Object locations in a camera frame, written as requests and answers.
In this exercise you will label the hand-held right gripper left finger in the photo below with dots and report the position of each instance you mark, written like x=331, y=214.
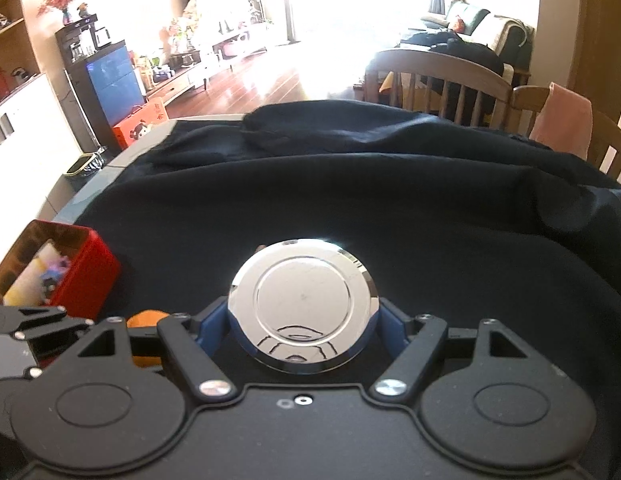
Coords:
x=210, y=332

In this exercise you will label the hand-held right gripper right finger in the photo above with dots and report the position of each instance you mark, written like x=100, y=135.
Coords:
x=391, y=327

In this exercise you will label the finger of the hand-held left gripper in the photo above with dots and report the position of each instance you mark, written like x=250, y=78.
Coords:
x=35, y=317
x=10, y=381

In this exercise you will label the purple toy figure black face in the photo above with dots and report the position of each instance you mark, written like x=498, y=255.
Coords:
x=55, y=272

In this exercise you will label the orange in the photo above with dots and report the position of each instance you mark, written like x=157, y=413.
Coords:
x=145, y=319

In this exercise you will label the red tin box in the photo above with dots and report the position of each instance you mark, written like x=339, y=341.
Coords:
x=90, y=270

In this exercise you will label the round chrome disc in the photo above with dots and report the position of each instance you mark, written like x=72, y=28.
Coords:
x=303, y=300

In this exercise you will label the dark navy cloth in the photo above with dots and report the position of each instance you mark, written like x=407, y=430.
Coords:
x=440, y=210

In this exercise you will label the white cabinet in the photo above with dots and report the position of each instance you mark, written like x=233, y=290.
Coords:
x=30, y=130

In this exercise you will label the orange gift box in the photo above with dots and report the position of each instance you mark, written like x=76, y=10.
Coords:
x=140, y=127

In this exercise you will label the black and blue water dispenser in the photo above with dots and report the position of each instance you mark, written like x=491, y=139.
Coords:
x=110, y=85

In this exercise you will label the low television cabinet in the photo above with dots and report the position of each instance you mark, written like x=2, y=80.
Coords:
x=205, y=72

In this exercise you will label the wooden spindle chair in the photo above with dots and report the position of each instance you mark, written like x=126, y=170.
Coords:
x=440, y=62

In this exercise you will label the wooden chair with pink cloth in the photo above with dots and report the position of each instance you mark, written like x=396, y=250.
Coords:
x=610, y=135

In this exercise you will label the green sofa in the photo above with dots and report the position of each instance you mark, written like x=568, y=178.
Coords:
x=495, y=30

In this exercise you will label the vase with red flowers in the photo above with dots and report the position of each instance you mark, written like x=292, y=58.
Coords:
x=58, y=2

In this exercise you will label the wooden wall shelf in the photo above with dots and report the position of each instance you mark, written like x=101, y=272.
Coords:
x=15, y=40

